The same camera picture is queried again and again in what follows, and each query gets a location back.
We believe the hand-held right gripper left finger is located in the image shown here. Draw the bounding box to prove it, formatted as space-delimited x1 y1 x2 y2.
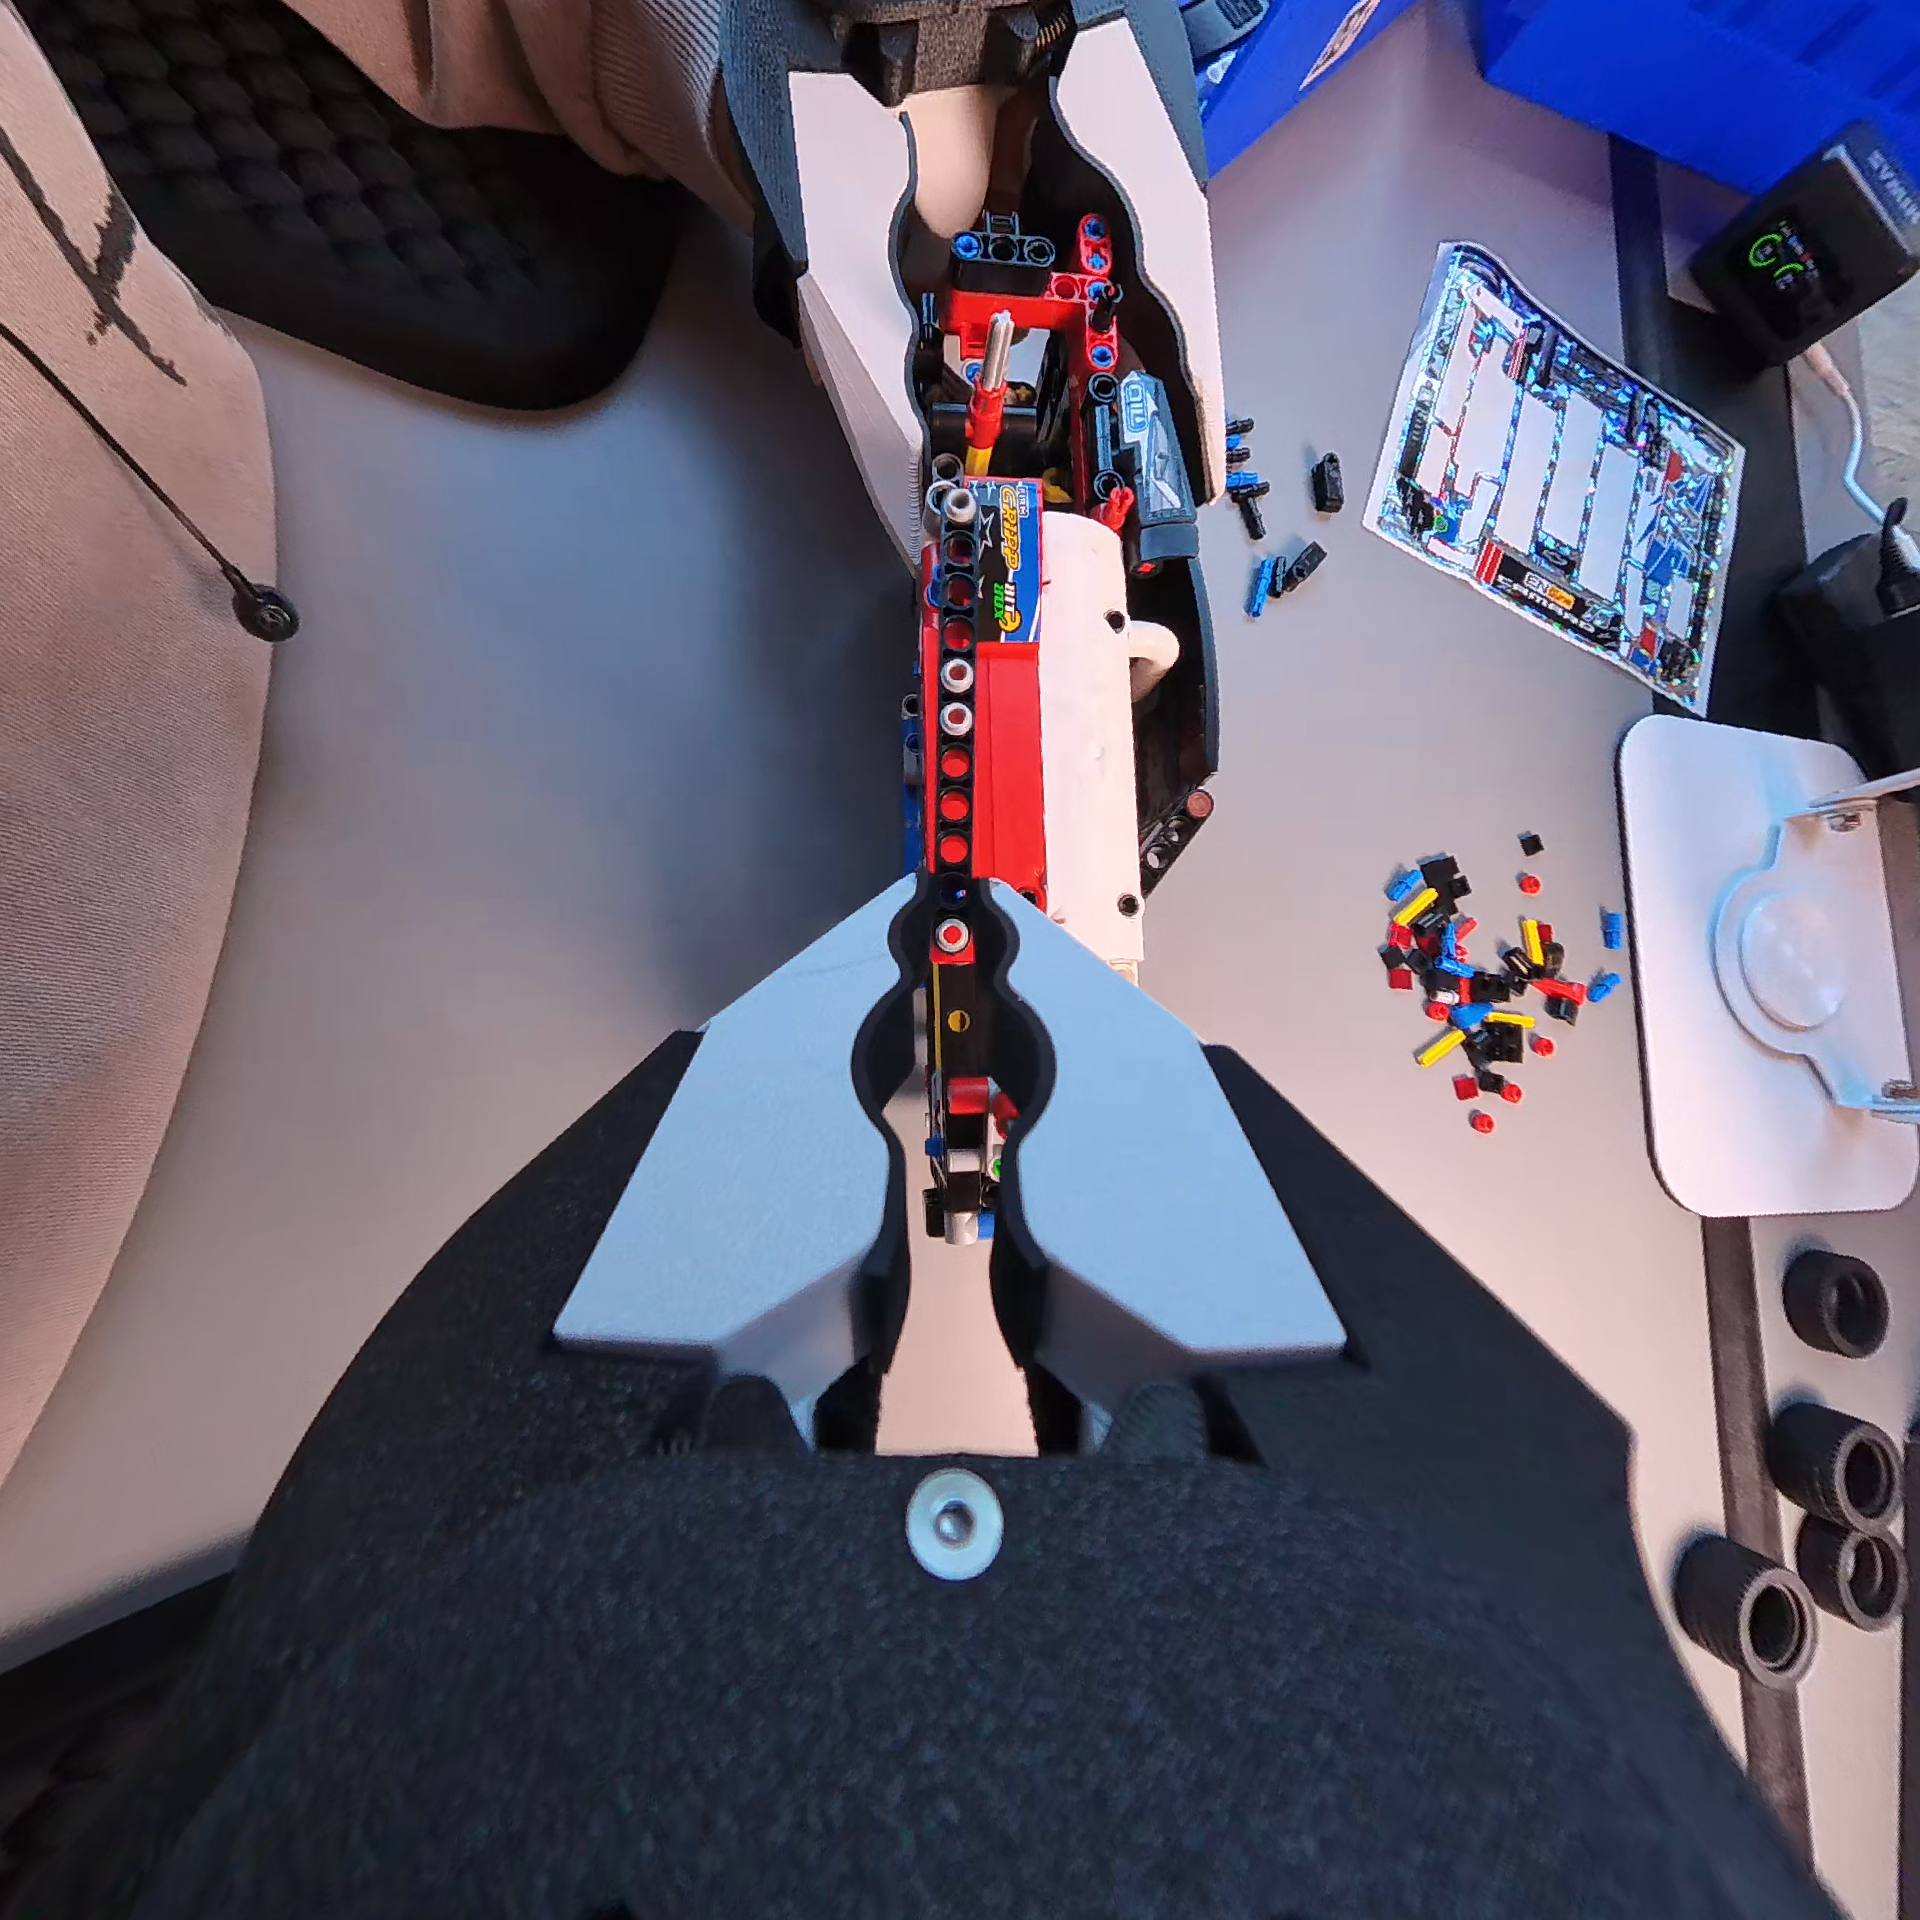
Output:
547 876 938 1451

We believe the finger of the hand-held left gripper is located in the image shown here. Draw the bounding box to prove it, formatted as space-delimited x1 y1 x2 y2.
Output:
787 67 938 570
1048 12 1220 512

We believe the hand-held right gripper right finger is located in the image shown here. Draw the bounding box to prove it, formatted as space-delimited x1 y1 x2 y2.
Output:
981 877 1349 1451

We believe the lego race car model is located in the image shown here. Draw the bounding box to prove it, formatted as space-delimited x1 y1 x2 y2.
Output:
897 209 1223 1249

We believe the long black lego beam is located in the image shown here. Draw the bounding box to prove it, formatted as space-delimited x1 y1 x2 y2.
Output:
918 480 994 977

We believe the person's left forearm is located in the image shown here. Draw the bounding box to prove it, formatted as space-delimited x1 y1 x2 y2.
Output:
278 0 752 227

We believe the black lego tyre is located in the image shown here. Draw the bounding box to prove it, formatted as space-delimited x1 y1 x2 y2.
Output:
1766 1401 1907 1533
1795 1517 1909 1634
1674 1533 1819 1691
1781 1249 1894 1361

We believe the pile of small colourful pieces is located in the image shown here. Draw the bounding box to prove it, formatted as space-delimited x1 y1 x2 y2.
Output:
1379 828 1624 1133

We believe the holographic sticker sheet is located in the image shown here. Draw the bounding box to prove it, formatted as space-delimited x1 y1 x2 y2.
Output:
1361 239 1746 714

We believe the blue parts bin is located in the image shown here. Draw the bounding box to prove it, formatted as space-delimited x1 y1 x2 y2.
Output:
1461 0 1920 199

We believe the white book stand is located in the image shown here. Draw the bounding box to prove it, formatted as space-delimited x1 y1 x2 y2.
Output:
1617 713 1920 1221

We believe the black box green logo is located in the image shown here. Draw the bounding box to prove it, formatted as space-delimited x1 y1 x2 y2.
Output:
1685 123 1920 365

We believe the black power adapter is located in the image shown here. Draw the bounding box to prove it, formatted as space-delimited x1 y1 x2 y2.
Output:
1775 502 1920 769

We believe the dark cloth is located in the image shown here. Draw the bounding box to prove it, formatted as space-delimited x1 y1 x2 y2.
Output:
0 1575 226 1920

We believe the black hoodie drawstring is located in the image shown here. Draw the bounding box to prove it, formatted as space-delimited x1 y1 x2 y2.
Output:
0 322 302 644

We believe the white cable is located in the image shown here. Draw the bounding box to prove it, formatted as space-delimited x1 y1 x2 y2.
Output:
1808 341 1915 526

